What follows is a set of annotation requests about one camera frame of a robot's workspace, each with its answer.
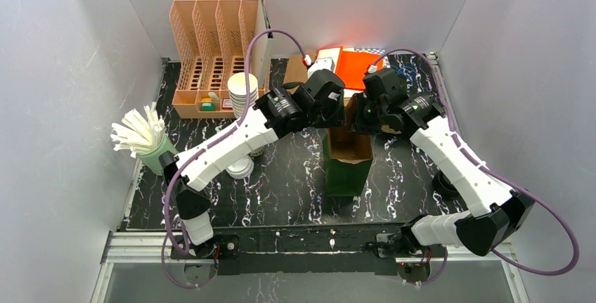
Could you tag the orange paper bag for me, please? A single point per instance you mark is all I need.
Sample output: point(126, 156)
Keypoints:
point(347, 64)

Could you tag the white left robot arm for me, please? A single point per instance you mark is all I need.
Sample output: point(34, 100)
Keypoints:
point(283, 110)

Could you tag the peach plastic file organizer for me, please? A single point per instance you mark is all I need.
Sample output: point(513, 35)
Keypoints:
point(213, 40)

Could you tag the stack of pulp cup carriers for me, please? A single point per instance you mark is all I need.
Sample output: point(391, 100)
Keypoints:
point(394, 129)

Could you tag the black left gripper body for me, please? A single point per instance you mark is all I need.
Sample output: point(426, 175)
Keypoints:
point(333, 112)

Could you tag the white cup lid stack front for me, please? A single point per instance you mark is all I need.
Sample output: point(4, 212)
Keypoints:
point(241, 168)

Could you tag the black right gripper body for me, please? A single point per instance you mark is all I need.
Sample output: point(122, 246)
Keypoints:
point(365, 117)

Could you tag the stack of white paper cups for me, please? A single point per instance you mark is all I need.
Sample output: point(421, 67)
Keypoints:
point(242, 93)

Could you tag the bundle of white wrapped straws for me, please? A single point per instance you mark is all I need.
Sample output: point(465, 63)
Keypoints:
point(137, 133)

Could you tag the green paper bag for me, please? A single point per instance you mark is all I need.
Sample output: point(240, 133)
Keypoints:
point(347, 158)

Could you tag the stack of black cup lids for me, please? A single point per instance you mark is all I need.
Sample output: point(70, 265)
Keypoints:
point(443, 187)

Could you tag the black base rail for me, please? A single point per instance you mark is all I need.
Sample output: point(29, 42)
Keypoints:
point(339, 248)

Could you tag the brown kraft paper bag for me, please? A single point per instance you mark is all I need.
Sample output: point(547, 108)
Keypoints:
point(296, 71)

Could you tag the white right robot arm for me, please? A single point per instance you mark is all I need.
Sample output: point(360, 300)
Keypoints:
point(494, 209)

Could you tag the checkered blue white bag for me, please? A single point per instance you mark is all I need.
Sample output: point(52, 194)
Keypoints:
point(384, 62)

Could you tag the green straw holder cup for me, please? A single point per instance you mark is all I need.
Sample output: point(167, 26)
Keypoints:
point(152, 159)

